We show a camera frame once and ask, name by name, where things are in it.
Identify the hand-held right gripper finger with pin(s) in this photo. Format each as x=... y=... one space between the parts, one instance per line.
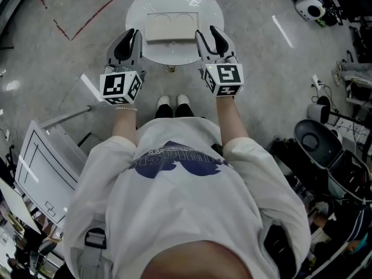
x=226 y=46
x=204 y=52

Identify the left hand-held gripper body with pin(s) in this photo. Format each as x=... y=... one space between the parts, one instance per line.
x=114 y=87

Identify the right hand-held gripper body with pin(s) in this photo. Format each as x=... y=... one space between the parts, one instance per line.
x=228 y=74

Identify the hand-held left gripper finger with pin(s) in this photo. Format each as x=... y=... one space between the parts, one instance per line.
x=112 y=55
x=137 y=51

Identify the person's right forearm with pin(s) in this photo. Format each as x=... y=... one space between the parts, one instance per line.
x=231 y=121

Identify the person's left forearm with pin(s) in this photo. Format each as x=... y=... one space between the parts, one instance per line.
x=124 y=125

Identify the beige drawer box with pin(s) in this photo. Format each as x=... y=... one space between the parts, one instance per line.
x=171 y=29

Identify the round white table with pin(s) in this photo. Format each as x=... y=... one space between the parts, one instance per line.
x=136 y=16

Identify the person's left white shoe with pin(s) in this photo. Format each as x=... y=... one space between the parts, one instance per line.
x=163 y=101

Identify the person's white shoe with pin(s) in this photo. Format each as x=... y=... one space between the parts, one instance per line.
x=183 y=99
x=163 y=101

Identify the person's right white shoe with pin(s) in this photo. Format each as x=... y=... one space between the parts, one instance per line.
x=183 y=99

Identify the black trousers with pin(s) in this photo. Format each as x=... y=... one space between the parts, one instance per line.
x=164 y=112

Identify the grey metal pole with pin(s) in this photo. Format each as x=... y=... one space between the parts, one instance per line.
x=67 y=116

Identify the white round helmet device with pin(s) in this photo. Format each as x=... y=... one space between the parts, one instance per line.
x=305 y=6

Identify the white power strip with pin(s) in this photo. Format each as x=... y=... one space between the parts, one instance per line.
x=316 y=82

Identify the white cylinder device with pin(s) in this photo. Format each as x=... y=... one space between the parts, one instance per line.
x=315 y=111

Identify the white board with black lines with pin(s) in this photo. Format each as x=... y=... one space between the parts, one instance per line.
x=43 y=173

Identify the white printed t-shirt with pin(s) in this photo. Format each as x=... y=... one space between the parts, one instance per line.
x=180 y=208

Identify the white flat panel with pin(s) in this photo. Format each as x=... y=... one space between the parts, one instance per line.
x=16 y=205

